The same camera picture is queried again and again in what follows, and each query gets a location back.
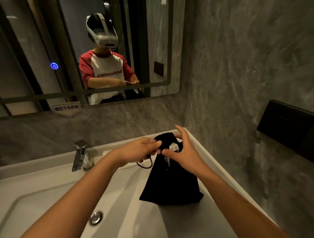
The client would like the person's left forearm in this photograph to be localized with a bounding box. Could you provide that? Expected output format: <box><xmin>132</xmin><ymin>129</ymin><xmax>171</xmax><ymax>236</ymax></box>
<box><xmin>21</xmin><ymin>153</ymin><xmax>121</xmax><ymax>238</ymax></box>

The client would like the chrome overflow ring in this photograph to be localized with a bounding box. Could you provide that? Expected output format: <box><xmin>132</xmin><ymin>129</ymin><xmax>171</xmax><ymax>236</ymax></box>
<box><xmin>88</xmin><ymin>211</ymin><xmax>104</xmax><ymax>226</ymax></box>

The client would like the wall mirror with dark frame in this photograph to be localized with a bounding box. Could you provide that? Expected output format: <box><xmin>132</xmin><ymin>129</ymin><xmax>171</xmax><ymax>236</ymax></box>
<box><xmin>0</xmin><ymin>0</ymin><xmax>186</xmax><ymax>120</ymax></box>

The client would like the chrome faucet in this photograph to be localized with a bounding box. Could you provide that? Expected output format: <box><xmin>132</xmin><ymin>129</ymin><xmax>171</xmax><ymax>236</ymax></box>
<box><xmin>72</xmin><ymin>139</ymin><xmax>95</xmax><ymax>172</ymax></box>

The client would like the black drawstring pouch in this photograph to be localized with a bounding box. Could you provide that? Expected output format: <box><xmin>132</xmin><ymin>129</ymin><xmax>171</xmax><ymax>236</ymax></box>
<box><xmin>136</xmin><ymin>132</ymin><xmax>204</xmax><ymax>206</ymax></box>

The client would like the person's left hand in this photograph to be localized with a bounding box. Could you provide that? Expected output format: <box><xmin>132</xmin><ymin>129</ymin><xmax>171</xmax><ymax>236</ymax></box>
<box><xmin>112</xmin><ymin>137</ymin><xmax>163</xmax><ymax>169</ymax></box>

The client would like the person's right forearm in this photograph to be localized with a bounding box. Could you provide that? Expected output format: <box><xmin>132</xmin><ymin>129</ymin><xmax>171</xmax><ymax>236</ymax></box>
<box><xmin>196</xmin><ymin>167</ymin><xmax>290</xmax><ymax>238</ymax></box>

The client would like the person's right hand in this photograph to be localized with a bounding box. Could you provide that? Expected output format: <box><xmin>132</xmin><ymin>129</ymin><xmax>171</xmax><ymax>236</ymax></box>
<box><xmin>161</xmin><ymin>125</ymin><xmax>212</xmax><ymax>178</ymax></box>

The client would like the white label sticker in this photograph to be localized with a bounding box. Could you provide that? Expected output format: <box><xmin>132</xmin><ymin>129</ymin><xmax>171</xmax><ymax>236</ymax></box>
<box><xmin>51</xmin><ymin>101</ymin><xmax>82</xmax><ymax>117</ymax></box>

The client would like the white ceramic sink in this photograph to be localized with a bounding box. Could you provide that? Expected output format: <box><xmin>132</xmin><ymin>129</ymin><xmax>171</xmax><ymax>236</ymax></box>
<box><xmin>0</xmin><ymin>127</ymin><xmax>278</xmax><ymax>238</ymax></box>

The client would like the black wall-mounted box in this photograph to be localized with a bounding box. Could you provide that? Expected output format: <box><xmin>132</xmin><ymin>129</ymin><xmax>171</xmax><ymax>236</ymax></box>
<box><xmin>256</xmin><ymin>99</ymin><xmax>314</xmax><ymax>164</ymax></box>

